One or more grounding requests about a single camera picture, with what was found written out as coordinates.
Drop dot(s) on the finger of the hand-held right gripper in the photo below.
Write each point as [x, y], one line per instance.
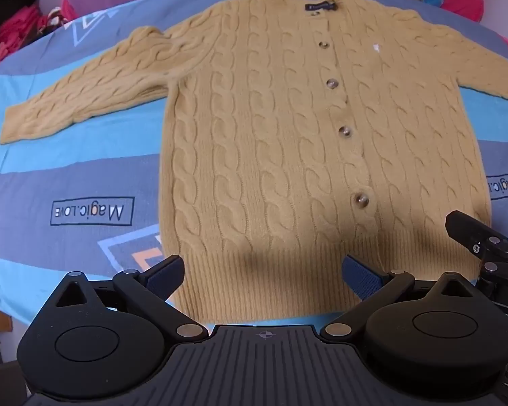
[470, 230]

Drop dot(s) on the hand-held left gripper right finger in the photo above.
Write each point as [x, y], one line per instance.
[360, 277]

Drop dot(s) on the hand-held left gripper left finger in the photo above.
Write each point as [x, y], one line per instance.
[166, 274]

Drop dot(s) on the pile of pink clothes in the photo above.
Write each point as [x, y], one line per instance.
[21, 34]

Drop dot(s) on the blue grey printed bed sheet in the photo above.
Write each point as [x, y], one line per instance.
[76, 177]

